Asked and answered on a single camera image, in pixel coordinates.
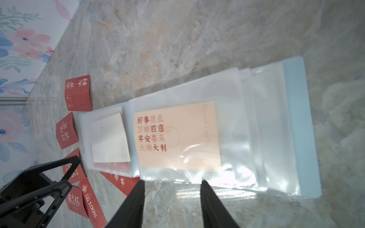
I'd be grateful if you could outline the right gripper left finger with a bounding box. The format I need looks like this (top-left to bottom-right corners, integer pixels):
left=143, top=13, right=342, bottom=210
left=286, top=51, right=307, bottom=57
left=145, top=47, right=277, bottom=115
left=106, top=180, right=145, bottom=228

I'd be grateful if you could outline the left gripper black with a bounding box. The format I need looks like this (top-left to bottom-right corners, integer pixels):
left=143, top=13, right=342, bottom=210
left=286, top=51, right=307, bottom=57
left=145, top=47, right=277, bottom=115
left=1, top=155, right=81, bottom=228

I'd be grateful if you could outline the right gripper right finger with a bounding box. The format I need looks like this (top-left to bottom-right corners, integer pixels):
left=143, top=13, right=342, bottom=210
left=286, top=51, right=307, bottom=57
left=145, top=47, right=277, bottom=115
left=200, top=180, right=239, bottom=228

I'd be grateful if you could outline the red card near album front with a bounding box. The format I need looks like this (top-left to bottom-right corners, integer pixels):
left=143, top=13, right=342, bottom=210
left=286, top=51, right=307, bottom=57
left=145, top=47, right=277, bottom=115
left=101, top=172, right=140, bottom=196

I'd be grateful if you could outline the red card 100 percent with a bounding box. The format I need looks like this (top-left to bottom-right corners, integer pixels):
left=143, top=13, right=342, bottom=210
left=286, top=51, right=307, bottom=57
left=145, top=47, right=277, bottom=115
left=78, top=178, right=107, bottom=228

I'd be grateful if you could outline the red card get rich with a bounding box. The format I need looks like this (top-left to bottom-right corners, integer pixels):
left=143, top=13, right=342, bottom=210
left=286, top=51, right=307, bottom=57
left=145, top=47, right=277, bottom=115
left=62, top=147, right=87, bottom=185

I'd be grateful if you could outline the red card lower left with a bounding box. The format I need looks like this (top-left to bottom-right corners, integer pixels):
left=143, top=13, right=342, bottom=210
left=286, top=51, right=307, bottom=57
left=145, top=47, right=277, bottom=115
left=65, top=186, right=88, bottom=219

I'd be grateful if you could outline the red card upper left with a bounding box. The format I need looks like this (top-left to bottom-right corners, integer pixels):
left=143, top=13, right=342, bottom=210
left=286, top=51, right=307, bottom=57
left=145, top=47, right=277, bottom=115
left=56, top=112, right=79, bottom=150

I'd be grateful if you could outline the cream card inside album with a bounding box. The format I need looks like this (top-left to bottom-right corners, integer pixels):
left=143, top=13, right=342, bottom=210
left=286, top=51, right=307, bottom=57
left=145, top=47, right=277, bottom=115
left=89, top=113, right=131, bottom=163

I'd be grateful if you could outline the red card far top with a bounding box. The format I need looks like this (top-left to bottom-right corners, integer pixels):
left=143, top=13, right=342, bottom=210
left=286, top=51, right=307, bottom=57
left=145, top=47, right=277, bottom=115
left=65, top=75, right=93, bottom=112

